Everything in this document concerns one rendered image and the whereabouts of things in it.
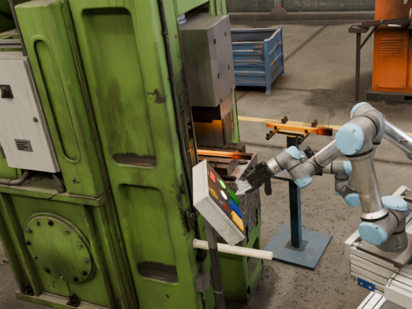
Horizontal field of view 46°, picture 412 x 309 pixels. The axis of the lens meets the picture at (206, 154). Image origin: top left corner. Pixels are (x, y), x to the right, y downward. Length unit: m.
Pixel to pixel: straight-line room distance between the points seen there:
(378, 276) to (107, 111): 1.55
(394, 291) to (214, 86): 1.26
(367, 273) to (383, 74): 3.91
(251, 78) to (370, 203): 4.62
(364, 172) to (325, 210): 2.02
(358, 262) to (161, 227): 1.07
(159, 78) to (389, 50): 4.09
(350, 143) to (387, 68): 4.12
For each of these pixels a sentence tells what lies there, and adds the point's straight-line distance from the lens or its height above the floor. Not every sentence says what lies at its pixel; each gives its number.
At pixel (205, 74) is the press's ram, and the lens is 2.45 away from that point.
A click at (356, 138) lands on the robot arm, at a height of 1.41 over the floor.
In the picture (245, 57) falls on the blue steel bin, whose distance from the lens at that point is 6.49.
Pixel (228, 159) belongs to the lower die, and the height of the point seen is 0.99.
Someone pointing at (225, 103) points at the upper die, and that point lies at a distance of 2.61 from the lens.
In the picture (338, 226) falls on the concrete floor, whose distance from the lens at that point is 3.88.
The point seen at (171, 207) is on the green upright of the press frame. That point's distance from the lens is 2.58.
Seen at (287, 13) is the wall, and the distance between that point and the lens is 10.61.
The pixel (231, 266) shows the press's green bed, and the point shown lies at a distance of 3.07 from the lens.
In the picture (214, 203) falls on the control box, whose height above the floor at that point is 1.16.
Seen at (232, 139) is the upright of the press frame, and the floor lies 0.93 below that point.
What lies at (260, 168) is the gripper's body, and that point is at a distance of 2.31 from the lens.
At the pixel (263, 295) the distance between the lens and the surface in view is 3.29.
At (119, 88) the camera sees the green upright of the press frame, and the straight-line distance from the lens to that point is 2.47.
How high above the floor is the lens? 2.27
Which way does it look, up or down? 27 degrees down
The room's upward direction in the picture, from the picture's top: 7 degrees counter-clockwise
